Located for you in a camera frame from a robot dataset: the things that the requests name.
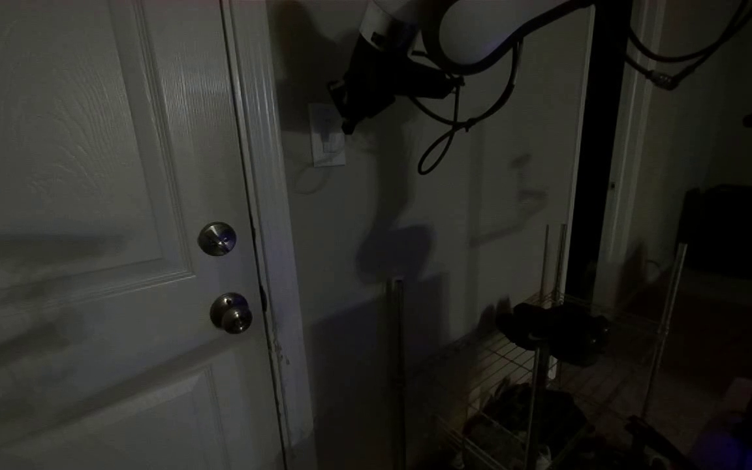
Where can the round door knob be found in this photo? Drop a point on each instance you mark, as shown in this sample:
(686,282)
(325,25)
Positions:
(231,315)

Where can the metal wire rack shelf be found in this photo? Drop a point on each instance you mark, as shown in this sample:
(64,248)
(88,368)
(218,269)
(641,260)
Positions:
(485,402)

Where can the round deadbolt lock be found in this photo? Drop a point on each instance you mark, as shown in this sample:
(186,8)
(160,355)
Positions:
(218,238)

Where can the dark shoes on shelf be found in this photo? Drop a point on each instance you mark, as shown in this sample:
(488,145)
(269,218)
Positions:
(570,333)

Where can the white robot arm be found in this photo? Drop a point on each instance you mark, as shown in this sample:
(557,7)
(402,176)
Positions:
(420,47)

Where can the white panel door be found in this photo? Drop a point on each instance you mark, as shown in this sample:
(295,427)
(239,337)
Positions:
(122,129)

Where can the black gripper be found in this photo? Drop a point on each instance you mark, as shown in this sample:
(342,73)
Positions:
(376,73)

